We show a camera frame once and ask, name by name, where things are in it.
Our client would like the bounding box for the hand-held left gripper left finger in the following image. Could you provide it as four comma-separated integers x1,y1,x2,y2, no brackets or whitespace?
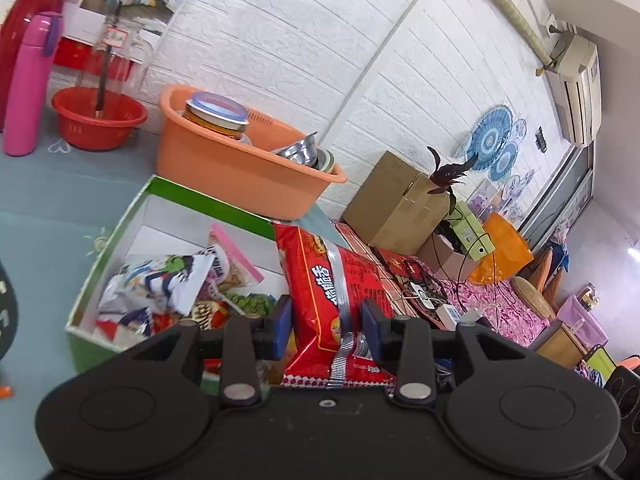
131,294,293,409

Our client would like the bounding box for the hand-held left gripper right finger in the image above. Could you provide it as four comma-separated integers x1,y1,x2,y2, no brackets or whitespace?
360,298,528,406

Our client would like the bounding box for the white printed snack packet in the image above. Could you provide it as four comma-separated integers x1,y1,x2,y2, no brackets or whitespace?
95,252,217,323

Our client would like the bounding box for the green cardboard box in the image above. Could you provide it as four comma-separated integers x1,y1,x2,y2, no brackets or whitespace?
65,175,326,396

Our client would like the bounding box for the green pea snack packet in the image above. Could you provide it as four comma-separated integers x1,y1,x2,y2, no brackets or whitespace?
227,292,278,317

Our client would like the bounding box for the red patterned cloth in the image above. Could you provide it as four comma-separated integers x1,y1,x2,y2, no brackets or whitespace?
342,221,436,311

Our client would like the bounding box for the white power strip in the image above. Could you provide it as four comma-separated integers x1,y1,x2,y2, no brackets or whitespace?
435,304,463,331

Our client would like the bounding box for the small brown cardboard box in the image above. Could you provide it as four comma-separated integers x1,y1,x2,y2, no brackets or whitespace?
417,232,481,283

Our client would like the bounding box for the large brown cardboard box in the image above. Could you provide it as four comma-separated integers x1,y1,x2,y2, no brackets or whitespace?
342,151,458,256

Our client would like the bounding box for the pink patterned cloth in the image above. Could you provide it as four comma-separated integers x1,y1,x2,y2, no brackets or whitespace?
430,275,556,348

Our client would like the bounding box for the small green box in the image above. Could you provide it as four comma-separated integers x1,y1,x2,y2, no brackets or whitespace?
440,202,496,261

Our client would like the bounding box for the orange bag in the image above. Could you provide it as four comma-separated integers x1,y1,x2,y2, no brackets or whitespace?
467,211,535,286

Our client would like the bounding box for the woven round cushion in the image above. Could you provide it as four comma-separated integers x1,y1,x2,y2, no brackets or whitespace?
512,275,556,318

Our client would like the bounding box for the orange plastic basin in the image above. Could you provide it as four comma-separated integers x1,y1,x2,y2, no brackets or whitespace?
156,84,347,221

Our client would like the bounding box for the dark red plant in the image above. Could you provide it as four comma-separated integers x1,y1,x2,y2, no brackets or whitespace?
427,146,478,216

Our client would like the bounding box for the metal bowl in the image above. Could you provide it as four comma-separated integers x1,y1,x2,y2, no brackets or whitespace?
272,132,321,166

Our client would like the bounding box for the wooden box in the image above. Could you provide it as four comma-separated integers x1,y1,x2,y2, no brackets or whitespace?
530,322,586,368

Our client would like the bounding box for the blue lidded tin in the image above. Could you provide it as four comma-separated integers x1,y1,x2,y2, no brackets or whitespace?
182,91,250,141

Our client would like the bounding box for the large blue paper fan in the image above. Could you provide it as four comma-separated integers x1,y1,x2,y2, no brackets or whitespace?
462,105,513,171

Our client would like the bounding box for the dark window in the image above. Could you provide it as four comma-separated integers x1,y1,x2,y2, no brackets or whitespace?
520,145,596,256

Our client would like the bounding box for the red plastic basin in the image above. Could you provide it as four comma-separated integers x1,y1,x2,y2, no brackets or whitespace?
51,86,149,151

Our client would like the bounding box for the glass jar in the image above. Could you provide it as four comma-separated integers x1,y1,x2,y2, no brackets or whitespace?
75,15,153,111

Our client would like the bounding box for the white air conditioner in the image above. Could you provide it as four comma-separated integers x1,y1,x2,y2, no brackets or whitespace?
545,20,603,148

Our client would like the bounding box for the pink bottle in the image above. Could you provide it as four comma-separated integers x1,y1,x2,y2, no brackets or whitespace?
4,11,63,156

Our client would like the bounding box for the red thermos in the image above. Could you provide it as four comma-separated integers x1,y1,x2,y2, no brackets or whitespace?
0,0,81,131

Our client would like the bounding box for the wrapped wall pipe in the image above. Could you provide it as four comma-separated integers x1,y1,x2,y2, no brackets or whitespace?
452,0,551,68

